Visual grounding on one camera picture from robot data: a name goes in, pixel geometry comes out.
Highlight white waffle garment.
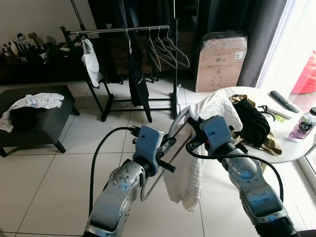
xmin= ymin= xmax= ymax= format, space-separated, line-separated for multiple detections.
xmin=162 ymin=89 xmax=243 ymax=212

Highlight black hanging shirt small logo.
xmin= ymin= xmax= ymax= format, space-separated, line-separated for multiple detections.
xmin=127 ymin=37 xmax=151 ymax=123

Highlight black scissors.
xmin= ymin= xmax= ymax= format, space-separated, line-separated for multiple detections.
xmin=258 ymin=105 xmax=277 ymax=119

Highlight tan crumpled garment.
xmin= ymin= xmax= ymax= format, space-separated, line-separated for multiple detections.
xmin=230 ymin=94 xmax=283 ymax=156

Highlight wrapped brown cardboard box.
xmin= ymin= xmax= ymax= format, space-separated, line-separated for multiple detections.
xmin=195 ymin=32 xmax=247 ymax=93

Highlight white green packet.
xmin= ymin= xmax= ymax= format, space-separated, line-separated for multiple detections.
xmin=269 ymin=110 xmax=293 ymax=121

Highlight dark grey remote control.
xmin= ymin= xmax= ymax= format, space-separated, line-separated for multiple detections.
xmin=269 ymin=90 xmax=300 ymax=113

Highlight round white table gold legs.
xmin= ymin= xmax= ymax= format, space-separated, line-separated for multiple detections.
xmin=197 ymin=86 xmax=316 ymax=173

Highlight purple drink bottle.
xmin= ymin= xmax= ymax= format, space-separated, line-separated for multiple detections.
xmin=288 ymin=108 xmax=316 ymax=143

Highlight white hanging top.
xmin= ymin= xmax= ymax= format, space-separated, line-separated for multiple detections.
xmin=81 ymin=39 xmax=104 ymax=88

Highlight dark grey curtain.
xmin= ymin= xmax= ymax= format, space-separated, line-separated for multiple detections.
xmin=197 ymin=0 xmax=288 ymax=88

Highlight red beanbag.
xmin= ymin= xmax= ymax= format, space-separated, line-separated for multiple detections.
xmin=291 ymin=49 xmax=316 ymax=94

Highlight dark wooden sideboard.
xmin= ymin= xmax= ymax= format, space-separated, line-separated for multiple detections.
xmin=0 ymin=47 xmax=119 ymax=84

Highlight gold trophy ornament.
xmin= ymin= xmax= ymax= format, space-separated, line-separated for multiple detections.
xmin=29 ymin=33 xmax=42 ymax=49

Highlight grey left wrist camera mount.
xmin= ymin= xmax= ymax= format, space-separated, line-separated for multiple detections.
xmin=133 ymin=124 xmax=165 ymax=176

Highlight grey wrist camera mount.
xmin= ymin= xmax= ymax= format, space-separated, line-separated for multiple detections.
xmin=200 ymin=116 xmax=233 ymax=149
xmin=133 ymin=124 xmax=165 ymax=176

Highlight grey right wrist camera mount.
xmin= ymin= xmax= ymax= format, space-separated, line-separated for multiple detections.
xmin=200 ymin=116 xmax=233 ymax=149

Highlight black clothes rack silver rail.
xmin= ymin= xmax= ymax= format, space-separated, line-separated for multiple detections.
xmin=60 ymin=0 xmax=178 ymax=122

